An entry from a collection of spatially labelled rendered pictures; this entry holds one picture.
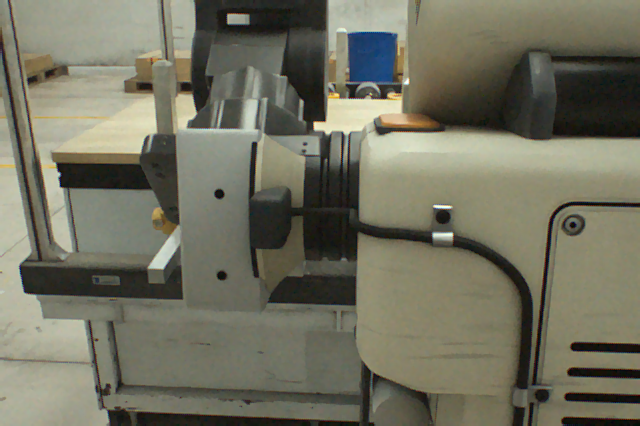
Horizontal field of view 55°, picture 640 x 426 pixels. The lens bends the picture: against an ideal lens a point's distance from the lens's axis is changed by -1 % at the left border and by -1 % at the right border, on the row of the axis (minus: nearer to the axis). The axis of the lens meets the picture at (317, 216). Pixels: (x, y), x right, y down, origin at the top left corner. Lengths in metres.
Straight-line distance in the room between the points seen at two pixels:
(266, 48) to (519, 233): 0.24
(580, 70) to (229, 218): 0.20
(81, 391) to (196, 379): 0.53
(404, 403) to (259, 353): 1.33
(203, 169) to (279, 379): 1.51
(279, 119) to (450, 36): 0.13
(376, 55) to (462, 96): 6.31
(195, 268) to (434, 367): 0.15
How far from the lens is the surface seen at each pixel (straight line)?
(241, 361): 1.83
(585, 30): 0.33
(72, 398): 2.27
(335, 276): 1.35
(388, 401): 0.50
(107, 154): 1.60
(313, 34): 0.48
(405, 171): 0.29
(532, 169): 0.30
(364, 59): 6.68
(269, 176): 0.35
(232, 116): 0.40
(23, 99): 1.43
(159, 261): 1.17
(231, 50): 0.46
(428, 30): 0.34
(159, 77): 1.30
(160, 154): 0.39
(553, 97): 0.31
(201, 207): 0.37
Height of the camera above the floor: 1.31
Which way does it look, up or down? 22 degrees down
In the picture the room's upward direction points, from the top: straight up
